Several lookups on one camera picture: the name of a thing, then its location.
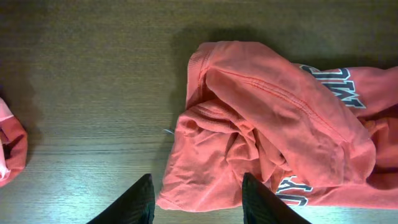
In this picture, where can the folded orange garment stack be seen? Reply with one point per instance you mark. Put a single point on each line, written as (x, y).
(14, 145)

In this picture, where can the orange red t-shirt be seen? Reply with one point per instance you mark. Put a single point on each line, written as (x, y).
(326, 138)

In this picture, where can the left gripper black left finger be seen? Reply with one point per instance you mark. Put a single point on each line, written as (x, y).
(135, 206)

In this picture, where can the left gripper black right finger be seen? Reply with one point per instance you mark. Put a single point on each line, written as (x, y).
(261, 206)

